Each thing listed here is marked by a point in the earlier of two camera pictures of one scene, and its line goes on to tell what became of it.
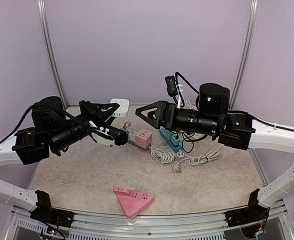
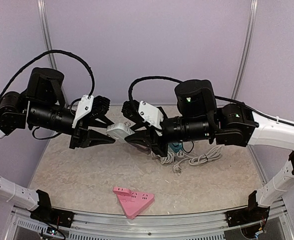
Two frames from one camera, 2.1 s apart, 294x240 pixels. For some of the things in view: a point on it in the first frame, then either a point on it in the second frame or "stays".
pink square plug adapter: x=123 y=191 stays
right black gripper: x=162 y=107 to x=159 y=149
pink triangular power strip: x=135 y=202 stays
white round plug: x=180 y=154 stays
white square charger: x=122 y=111 to x=121 y=129
